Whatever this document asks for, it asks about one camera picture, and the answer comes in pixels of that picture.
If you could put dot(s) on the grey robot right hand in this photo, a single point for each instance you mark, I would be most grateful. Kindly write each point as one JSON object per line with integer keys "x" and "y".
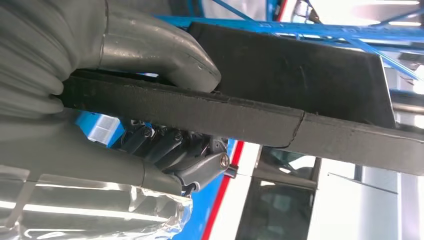
{"x": 82, "y": 149}

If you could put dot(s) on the white plastic bin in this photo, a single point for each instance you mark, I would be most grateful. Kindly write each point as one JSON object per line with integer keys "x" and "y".
{"x": 103, "y": 130}

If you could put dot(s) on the white car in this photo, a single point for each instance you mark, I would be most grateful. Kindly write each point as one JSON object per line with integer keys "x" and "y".
{"x": 348, "y": 205}

